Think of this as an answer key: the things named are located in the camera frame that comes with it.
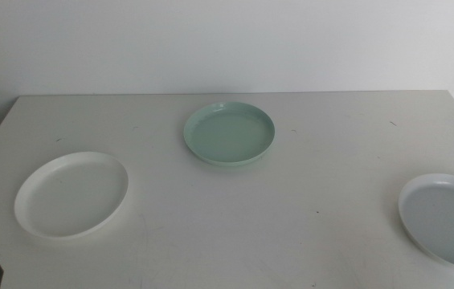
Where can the white shallow bowl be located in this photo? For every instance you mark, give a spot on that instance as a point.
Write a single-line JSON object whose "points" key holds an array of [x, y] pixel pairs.
{"points": [[70, 196]]}

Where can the pale green shallow bowl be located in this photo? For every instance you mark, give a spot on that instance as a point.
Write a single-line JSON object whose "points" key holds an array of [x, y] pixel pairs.
{"points": [[228, 136]]}

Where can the light grey shallow bowl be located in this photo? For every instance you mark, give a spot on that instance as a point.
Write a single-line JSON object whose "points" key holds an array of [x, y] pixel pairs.
{"points": [[447, 225]]}

